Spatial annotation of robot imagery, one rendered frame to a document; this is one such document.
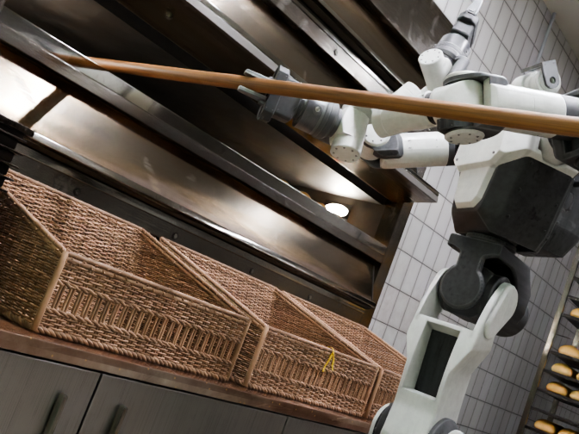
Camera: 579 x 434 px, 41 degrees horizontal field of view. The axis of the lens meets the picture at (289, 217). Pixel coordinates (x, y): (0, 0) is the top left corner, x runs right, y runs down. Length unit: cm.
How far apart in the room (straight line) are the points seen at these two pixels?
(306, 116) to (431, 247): 185
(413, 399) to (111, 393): 63
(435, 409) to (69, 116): 110
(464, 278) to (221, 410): 60
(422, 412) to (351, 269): 132
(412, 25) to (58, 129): 154
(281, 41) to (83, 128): 75
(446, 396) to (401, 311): 162
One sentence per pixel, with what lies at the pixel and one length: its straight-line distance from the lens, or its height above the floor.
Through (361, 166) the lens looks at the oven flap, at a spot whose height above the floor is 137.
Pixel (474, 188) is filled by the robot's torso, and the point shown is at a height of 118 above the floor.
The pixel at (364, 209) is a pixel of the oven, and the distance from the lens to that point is 322.
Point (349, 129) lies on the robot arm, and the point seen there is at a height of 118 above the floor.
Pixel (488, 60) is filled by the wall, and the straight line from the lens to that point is 357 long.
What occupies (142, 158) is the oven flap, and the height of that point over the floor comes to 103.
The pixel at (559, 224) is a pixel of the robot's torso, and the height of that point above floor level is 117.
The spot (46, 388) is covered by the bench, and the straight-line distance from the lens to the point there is 144.
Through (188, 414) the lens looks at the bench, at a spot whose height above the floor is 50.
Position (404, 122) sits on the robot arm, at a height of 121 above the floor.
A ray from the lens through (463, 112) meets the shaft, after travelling 133.
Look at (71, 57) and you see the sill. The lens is 197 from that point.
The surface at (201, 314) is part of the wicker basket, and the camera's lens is 168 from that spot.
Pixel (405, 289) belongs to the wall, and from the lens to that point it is 330.
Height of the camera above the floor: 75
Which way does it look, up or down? 8 degrees up
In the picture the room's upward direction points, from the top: 21 degrees clockwise
